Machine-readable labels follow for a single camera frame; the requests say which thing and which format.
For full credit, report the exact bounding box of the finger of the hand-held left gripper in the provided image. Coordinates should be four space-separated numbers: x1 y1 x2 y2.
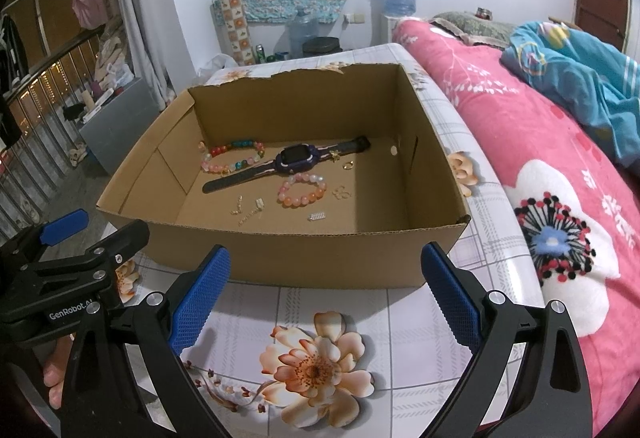
0 209 91 269
30 219 151 286

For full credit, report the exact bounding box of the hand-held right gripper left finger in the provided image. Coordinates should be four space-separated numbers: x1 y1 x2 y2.
60 244 232 438

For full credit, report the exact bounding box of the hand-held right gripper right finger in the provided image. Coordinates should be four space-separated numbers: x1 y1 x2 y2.
421 242 593 438

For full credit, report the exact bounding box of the brown cardboard box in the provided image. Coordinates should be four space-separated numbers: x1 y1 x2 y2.
96 62 472 289

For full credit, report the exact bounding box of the pink bead bracelet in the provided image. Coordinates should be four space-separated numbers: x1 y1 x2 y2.
277 172 328 209

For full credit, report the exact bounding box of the person's left hand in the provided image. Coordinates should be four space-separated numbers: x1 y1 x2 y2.
42 335 76 411

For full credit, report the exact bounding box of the grey cabinet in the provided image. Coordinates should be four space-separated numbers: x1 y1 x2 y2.
79 78 173 176

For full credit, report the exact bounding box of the long white box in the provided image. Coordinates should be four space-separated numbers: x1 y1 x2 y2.
82 88 116 123

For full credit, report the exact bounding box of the black hanging garment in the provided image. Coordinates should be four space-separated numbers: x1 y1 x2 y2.
0 15 28 149

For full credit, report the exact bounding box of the purple smartwatch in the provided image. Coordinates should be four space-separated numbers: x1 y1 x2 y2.
202 136 372 193

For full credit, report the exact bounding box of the pile of pale clothes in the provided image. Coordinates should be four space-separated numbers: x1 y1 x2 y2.
90 25 136 93

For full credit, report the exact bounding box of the pink floral blanket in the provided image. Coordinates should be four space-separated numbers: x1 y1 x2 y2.
391 16 640 438

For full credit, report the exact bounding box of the white plastic bag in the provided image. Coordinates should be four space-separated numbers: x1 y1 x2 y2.
197 54 241 78

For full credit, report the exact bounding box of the white curtain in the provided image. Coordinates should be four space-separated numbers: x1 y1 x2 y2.
112 0 176 108

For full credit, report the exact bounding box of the orange checkered cloth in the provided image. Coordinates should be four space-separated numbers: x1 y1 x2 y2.
215 0 251 66

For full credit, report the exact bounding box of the blue patterned blanket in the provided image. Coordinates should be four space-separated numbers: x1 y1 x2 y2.
500 20 640 163

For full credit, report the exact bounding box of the clear water jug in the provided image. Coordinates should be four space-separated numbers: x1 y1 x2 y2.
290 6 321 58

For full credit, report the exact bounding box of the grey patterned pillow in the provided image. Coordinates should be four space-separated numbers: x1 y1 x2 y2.
431 12 521 49

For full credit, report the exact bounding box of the black pot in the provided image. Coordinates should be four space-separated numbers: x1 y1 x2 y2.
302 38 343 58

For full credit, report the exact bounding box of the white water dispenser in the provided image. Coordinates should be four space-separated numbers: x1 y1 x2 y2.
382 14 403 46

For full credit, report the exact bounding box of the multicolour bead bracelet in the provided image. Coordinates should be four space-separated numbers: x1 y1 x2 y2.
200 140 267 176

